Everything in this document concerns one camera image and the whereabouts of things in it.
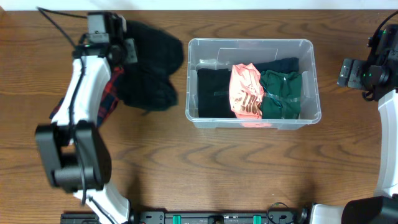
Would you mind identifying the large black garment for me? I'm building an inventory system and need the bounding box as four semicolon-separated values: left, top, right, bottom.
117;21;184;111

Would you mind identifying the navy blue garment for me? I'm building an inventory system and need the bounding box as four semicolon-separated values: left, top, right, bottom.
254;57;299;73

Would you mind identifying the dark green garment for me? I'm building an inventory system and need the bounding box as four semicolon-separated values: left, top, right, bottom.
260;70;302;119

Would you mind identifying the small black garment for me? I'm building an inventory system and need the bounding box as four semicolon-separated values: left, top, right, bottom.
197;68;236;118

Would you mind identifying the pink printed t-shirt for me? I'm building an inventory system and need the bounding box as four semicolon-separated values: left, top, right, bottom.
229;63;272;128

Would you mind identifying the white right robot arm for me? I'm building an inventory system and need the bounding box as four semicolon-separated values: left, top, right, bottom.
309;58;397;224

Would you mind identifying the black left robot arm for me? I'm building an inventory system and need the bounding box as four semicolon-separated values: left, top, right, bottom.
35;39;139;223

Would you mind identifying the red plaid folded shirt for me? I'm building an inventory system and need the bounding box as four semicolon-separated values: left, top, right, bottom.
49;65;125;128

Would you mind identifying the clear plastic storage bin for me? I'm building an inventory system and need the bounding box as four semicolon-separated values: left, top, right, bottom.
185;38;322;130

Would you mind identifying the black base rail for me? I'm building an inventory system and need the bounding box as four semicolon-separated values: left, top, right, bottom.
59;208;310;224

